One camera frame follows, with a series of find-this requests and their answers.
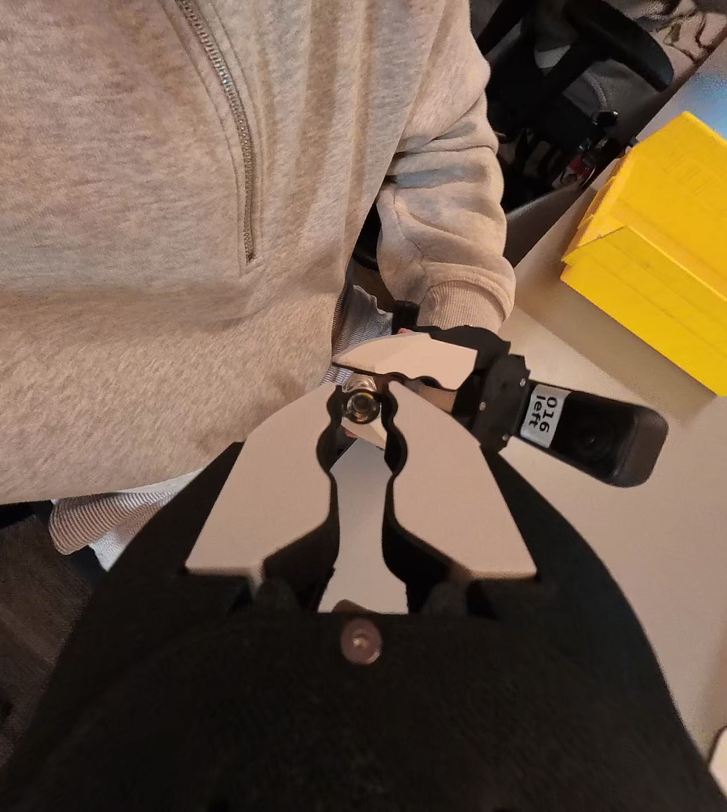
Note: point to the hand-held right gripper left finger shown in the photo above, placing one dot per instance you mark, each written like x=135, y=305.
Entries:
x=268, y=501

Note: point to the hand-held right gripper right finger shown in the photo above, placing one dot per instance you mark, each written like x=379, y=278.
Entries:
x=458, y=507

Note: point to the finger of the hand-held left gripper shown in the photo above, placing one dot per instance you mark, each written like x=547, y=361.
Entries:
x=436, y=394
x=414, y=358

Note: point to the silver steel bolt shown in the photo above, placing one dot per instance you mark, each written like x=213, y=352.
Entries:
x=376, y=407

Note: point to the steel hex bolt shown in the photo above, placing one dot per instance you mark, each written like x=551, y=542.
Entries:
x=357, y=382

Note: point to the divided yellow plastic bin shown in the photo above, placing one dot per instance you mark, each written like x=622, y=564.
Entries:
x=687, y=254

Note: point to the person's left forearm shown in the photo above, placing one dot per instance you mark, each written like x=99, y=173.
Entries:
x=452, y=222

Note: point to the grey desk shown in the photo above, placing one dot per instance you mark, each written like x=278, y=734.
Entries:
x=655, y=507

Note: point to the striped blue shirt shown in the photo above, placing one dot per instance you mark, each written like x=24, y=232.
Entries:
x=103, y=514

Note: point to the black office chair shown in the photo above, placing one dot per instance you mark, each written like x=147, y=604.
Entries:
x=528, y=95

